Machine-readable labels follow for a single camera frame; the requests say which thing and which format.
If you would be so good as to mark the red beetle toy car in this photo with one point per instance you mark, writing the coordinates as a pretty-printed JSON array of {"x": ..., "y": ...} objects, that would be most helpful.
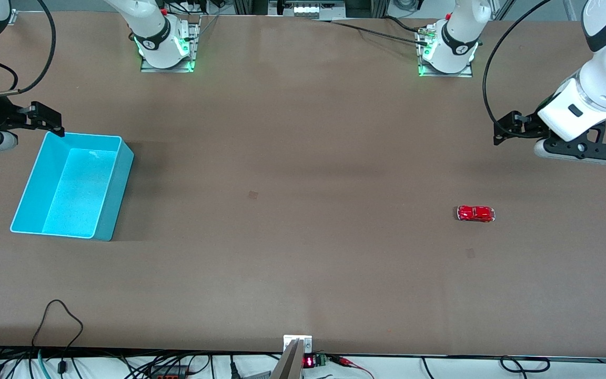
[{"x": 475, "y": 213}]

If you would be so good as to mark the blue plastic box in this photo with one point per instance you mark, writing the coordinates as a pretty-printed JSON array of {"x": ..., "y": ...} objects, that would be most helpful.
[{"x": 71, "y": 189}]

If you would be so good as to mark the lit white device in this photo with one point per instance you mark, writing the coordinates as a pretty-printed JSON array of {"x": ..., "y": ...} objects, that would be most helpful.
[{"x": 311, "y": 9}]

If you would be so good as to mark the black orange power strip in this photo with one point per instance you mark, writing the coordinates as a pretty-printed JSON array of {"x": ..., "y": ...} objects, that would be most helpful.
[{"x": 169, "y": 372}]

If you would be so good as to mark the red clip leads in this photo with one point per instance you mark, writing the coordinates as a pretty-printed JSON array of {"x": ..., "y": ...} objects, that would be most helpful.
[{"x": 342, "y": 361}]

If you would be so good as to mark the red digit display module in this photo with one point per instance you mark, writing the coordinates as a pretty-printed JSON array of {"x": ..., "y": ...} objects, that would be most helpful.
[{"x": 309, "y": 361}]

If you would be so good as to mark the black plug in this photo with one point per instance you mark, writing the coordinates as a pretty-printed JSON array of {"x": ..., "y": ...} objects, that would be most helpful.
[{"x": 233, "y": 368}]

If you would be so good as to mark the metal base plate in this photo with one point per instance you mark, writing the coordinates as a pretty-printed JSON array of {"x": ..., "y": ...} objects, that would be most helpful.
[
  {"x": 461, "y": 75},
  {"x": 166, "y": 69}
]

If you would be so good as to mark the white metal bracket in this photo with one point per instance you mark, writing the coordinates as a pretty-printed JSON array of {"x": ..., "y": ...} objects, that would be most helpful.
[{"x": 305, "y": 342}]

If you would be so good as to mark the grey metal mount bar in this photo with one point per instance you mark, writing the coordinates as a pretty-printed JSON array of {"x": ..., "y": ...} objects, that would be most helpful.
[{"x": 288, "y": 366}]

